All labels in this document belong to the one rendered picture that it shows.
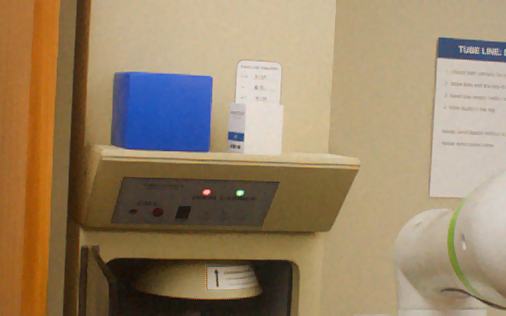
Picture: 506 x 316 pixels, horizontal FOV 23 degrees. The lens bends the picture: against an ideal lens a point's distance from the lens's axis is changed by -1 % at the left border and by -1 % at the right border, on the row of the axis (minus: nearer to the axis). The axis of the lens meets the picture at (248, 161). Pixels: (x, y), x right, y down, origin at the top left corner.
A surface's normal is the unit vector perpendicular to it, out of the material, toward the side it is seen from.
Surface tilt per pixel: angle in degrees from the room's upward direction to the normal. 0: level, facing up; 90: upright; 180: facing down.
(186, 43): 90
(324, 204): 135
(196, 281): 66
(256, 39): 90
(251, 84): 90
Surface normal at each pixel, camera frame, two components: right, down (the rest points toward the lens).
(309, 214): 0.17, 0.75
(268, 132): 0.42, 0.07
